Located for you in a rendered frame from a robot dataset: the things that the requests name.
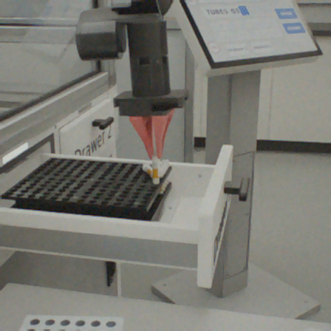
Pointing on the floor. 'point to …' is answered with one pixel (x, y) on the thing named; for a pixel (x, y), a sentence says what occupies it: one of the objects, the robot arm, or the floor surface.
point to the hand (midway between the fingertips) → (155, 153)
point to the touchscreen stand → (236, 216)
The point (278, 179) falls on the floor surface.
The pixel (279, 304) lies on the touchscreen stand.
